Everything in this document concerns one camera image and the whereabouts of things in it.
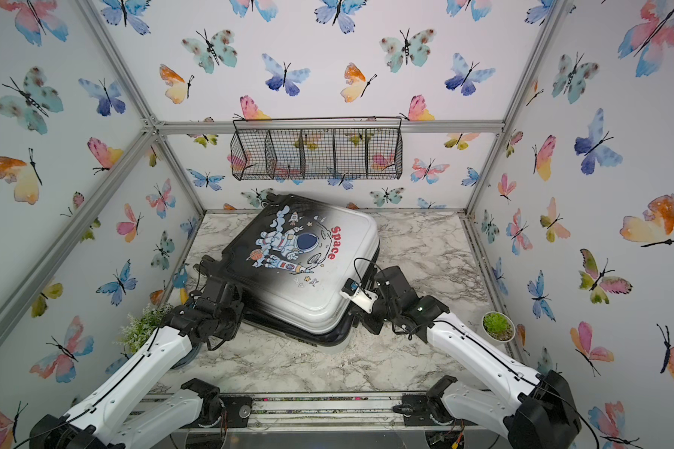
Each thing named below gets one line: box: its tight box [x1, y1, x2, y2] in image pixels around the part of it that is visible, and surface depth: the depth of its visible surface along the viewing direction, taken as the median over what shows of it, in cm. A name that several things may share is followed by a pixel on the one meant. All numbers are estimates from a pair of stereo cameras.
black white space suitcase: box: [208, 193, 381, 351], surface depth 79 cm
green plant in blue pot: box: [112, 303, 174, 354], surface depth 72 cm
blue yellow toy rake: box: [172, 266, 189, 306], surface depth 100 cm
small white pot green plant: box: [481, 311, 516, 344], surface depth 82 cm
